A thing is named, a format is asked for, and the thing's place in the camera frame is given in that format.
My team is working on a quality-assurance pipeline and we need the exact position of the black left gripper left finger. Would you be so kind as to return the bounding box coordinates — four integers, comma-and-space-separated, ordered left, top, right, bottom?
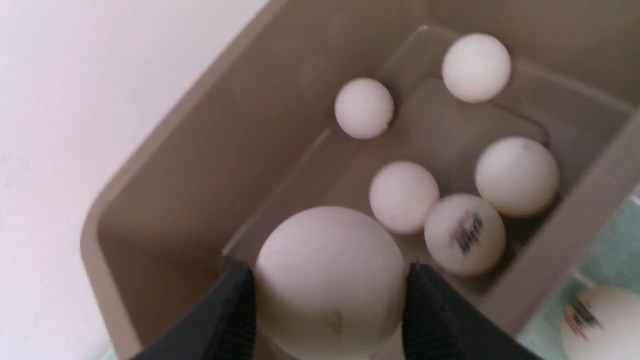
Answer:
133, 262, 258, 360

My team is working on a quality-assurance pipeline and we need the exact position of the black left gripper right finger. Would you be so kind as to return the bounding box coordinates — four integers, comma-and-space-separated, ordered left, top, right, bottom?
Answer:
401, 263, 539, 360

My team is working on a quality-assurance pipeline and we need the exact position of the white ping-pong ball with logo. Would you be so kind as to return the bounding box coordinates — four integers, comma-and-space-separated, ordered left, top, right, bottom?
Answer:
423, 193, 506, 277

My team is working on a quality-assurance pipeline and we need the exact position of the white ball with black mark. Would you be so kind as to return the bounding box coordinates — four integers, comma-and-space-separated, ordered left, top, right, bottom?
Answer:
560, 286, 640, 360

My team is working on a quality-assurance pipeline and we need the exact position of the green checked tablecloth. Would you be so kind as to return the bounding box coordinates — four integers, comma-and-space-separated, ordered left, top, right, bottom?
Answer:
516, 192, 640, 360

